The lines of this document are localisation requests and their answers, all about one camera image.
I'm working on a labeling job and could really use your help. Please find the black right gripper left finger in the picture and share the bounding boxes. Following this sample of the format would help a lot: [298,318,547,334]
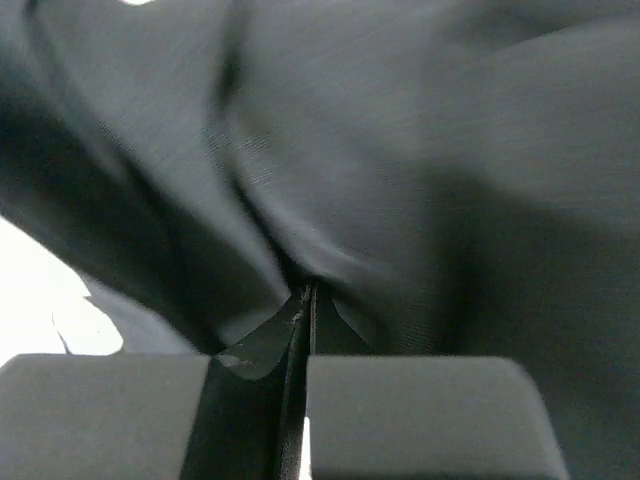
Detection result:
[1,288,313,479]

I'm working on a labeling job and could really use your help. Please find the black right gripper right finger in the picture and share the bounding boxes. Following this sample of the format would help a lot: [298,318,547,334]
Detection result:
[302,287,568,479]

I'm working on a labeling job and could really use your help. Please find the black pleated skirt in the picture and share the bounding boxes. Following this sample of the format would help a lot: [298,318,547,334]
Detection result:
[1,1,639,479]

